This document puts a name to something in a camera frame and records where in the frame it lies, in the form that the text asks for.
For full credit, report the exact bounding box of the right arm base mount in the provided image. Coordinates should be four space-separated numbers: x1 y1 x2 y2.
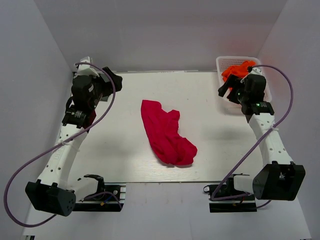
203 184 258 213

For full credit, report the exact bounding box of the white plastic basket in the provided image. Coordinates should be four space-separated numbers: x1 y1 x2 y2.
216 56 274 116

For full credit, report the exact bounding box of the orange t shirt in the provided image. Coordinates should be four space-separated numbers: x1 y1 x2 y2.
221 60 256 82

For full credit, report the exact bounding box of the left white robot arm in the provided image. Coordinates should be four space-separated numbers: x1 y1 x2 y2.
25 56 123 217

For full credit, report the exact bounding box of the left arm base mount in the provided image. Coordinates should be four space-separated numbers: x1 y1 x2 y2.
73 183 126 213

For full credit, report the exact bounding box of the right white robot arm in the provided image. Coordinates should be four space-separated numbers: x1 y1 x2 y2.
211 64 306 201

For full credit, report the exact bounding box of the red t shirt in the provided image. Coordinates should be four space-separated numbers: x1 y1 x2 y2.
140 99 198 166

